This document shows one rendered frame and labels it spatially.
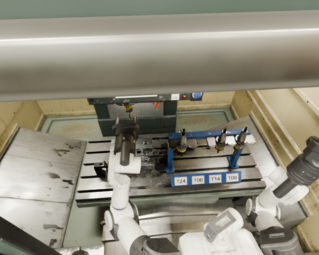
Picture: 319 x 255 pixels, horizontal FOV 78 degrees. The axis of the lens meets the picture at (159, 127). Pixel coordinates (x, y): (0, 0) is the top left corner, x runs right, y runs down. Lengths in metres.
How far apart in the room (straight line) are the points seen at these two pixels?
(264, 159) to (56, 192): 1.57
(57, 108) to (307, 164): 2.11
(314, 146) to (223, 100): 1.59
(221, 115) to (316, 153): 1.59
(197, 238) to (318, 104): 0.94
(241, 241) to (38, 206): 1.32
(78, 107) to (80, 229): 1.20
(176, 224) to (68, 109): 1.58
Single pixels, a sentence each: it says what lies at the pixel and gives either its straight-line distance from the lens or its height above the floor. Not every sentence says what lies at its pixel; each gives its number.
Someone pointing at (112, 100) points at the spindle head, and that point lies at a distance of 0.78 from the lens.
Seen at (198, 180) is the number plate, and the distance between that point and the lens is 1.32.
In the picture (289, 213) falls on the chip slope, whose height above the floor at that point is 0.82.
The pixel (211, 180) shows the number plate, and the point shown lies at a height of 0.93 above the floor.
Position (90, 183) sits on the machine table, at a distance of 1.40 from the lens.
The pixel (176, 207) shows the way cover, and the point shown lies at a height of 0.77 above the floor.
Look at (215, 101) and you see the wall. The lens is 2.25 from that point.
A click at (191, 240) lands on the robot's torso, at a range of 0.77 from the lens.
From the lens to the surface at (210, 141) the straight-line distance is 1.14.
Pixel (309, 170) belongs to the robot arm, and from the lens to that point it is 0.81.
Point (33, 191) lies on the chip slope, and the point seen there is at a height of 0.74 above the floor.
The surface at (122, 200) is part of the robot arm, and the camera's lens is 0.88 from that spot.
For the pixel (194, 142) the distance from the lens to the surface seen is 1.12.
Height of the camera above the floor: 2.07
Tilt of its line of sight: 46 degrees down
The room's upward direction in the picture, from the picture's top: 1 degrees counter-clockwise
